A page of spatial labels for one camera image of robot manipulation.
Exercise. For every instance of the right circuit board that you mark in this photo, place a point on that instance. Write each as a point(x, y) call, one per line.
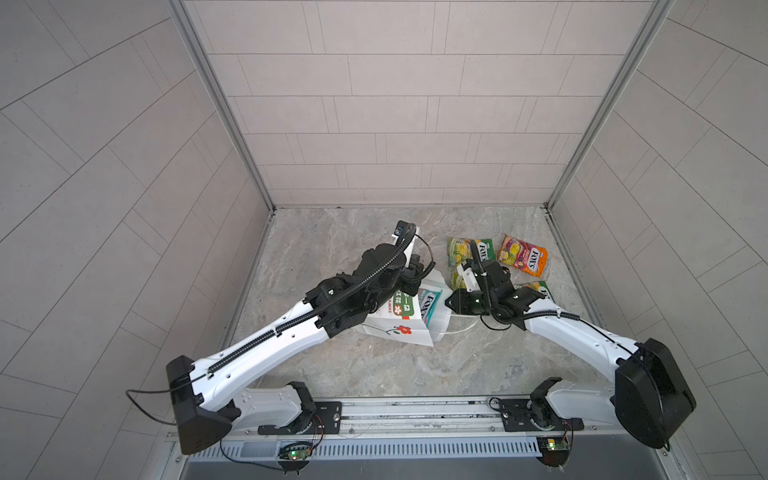
point(555, 452)

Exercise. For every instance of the teal snack packet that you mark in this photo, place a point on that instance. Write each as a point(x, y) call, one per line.
point(428, 300)

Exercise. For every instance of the orange Fox's candy packet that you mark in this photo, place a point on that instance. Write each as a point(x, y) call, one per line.
point(524, 256)

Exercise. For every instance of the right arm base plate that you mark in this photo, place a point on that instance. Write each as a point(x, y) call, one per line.
point(525, 415)

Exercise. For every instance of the left circuit board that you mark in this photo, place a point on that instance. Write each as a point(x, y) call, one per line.
point(296, 452)

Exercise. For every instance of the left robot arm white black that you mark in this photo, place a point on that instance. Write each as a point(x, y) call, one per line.
point(212, 396)

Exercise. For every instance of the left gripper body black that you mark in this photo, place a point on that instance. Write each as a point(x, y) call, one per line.
point(407, 279)

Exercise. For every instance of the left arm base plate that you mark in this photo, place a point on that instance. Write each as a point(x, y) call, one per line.
point(325, 418)

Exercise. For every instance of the white slotted cable duct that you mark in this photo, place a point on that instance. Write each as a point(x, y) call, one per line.
point(382, 449)

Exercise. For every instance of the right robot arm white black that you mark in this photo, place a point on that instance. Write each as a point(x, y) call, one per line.
point(648, 397)

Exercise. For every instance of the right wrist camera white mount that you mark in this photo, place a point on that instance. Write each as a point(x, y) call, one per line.
point(467, 277)

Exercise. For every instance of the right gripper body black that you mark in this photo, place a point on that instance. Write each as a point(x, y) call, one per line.
point(475, 303)

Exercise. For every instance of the white floral paper bag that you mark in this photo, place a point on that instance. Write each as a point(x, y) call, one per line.
point(399, 318)

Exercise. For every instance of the aluminium mounting rail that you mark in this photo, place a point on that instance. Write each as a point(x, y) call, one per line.
point(386, 417)

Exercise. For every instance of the circuit board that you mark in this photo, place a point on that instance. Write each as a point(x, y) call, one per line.
point(555, 452)
point(296, 452)

